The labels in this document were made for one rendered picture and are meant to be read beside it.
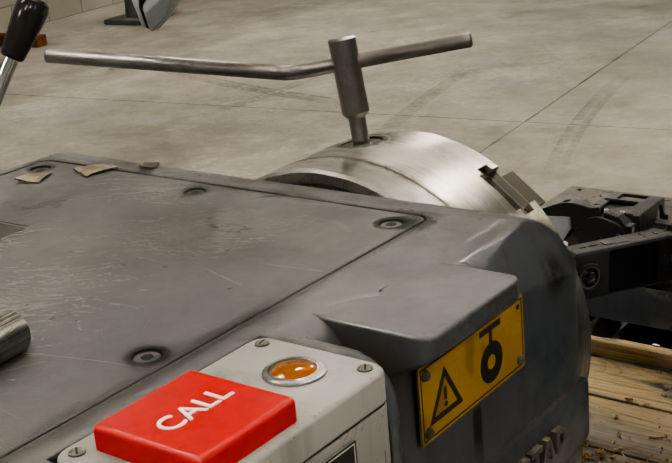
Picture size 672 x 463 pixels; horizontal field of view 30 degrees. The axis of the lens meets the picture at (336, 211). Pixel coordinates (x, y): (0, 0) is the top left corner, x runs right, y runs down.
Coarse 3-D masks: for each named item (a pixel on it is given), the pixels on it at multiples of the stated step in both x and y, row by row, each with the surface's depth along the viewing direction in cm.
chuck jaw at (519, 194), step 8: (488, 176) 98; (496, 176) 98; (504, 176) 101; (512, 176) 102; (496, 184) 97; (504, 184) 98; (512, 184) 101; (520, 184) 102; (504, 192) 97; (512, 192) 98; (520, 192) 101; (528, 192) 101; (512, 200) 97; (520, 200) 97; (528, 200) 100; (536, 200) 101; (544, 200) 102; (520, 208) 97
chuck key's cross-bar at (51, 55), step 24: (48, 48) 99; (384, 48) 98; (408, 48) 98; (432, 48) 98; (456, 48) 98; (192, 72) 99; (216, 72) 99; (240, 72) 99; (264, 72) 99; (288, 72) 98; (312, 72) 98
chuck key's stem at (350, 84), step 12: (348, 36) 98; (336, 48) 97; (348, 48) 97; (336, 60) 98; (348, 60) 98; (336, 72) 98; (348, 72) 98; (360, 72) 98; (336, 84) 99; (348, 84) 98; (360, 84) 98; (348, 96) 98; (360, 96) 98; (348, 108) 99; (360, 108) 99; (348, 120) 100; (360, 120) 99; (360, 132) 99; (360, 144) 100
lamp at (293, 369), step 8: (296, 360) 57; (304, 360) 57; (272, 368) 56; (280, 368) 56; (288, 368) 56; (296, 368) 56; (304, 368) 56; (312, 368) 56; (280, 376) 55; (288, 376) 55; (296, 376) 55; (304, 376) 55
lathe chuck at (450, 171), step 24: (336, 144) 103; (384, 144) 98; (408, 144) 98; (432, 144) 99; (456, 144) 99; (408, 168) 94; (432, 168) 95; (456, 168) 96; (480, 168) 97; (432, 192) 92; (456, 192) 93; (480, 192) 94; (528, 216) 95
